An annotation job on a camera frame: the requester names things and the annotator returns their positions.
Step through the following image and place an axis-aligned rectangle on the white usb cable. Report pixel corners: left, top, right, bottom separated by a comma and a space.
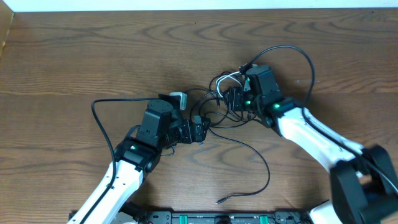
215, 71, 244, 98

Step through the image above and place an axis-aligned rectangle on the thin black cable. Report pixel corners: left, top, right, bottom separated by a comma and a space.
183, 70, 259, 129

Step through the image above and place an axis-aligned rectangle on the black usb cable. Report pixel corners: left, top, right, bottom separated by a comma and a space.
208, 126, 271, 205

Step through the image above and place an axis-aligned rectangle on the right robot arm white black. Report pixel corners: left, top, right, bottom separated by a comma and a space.
224, 65, 397, 223

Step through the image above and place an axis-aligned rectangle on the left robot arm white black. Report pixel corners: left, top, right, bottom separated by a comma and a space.
69, 95, 210, 223

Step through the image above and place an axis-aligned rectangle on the left camera black cable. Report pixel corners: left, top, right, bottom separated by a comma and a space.
77, 97, 181, 224

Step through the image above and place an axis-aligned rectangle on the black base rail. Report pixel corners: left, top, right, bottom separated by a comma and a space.
68, 202, 312, 224

